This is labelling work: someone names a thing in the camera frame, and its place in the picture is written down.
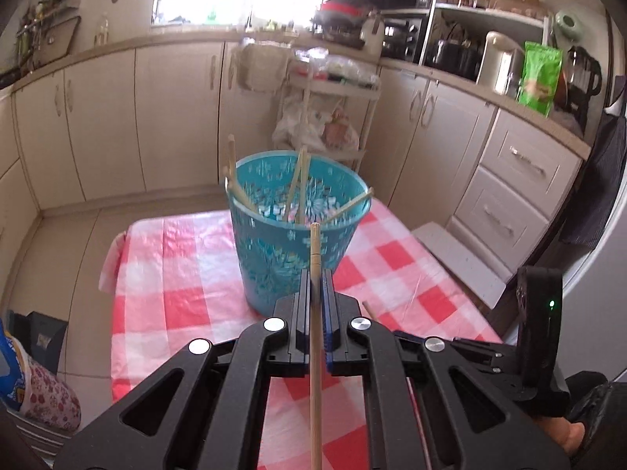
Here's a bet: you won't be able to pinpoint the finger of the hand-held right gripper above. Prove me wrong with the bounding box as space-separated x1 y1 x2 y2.
448 337 521 400

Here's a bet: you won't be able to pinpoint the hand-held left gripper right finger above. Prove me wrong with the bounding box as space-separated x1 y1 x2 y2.
320 271 572 470

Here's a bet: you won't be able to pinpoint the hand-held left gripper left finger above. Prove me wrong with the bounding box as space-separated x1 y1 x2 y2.
54 271 312 470

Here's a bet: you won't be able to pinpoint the teal perforated utensil holder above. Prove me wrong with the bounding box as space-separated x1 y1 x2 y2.
224 151 371 315

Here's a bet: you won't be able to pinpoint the person's right hand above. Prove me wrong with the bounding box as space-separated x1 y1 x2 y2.
561 423 587 454

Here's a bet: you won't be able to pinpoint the red white checked tablecloth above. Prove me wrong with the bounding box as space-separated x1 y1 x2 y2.
98 201 505 470

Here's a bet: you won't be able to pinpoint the dark hanging garment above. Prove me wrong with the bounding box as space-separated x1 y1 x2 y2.
558 103 627 246

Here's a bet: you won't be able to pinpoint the crumpled white plastic bags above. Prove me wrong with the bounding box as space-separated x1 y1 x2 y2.
272 98 361 152

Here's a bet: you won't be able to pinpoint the white trolley cart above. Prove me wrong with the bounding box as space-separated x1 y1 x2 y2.
274 49 383 172

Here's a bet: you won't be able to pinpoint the clear plastic bag with food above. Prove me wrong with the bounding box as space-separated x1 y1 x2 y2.
294 49 380 84

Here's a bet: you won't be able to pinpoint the white hanging plastic bag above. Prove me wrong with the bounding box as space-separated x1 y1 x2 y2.
240 42 290 91

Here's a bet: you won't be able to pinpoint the green packet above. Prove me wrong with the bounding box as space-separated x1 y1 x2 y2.
516 40 563 117

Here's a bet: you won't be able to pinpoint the black electric kettle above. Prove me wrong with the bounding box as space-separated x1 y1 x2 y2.
558 45 603 116

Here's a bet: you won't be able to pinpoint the dark dustpan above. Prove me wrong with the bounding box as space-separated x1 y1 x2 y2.
10 309 67 378

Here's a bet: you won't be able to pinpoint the cream kitchen base cabinets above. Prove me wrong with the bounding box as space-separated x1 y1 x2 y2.
0 39 593 275

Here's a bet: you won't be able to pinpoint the white thermos pot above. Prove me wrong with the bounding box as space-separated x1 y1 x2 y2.
477 31 525 96

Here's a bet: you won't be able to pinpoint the white plastic jug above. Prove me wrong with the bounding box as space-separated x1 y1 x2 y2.
360 20 385 57

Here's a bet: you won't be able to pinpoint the black toaster oven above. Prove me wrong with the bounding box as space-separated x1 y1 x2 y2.
379 17 427 62

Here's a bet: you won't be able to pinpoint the dark cooking pot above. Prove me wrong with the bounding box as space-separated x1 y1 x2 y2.
426 36 483 81

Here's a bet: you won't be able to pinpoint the pile of pots and dishes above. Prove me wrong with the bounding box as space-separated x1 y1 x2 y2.
311 0 373 50

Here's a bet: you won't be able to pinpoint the kitchen storage shelf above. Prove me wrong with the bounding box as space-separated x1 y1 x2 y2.
379 2 552 84

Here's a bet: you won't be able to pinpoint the dark framed tray board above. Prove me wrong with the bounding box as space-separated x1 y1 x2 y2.
34 14 82 67

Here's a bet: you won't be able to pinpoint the wall spice rack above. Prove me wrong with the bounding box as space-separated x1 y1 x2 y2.
17 0 82 25

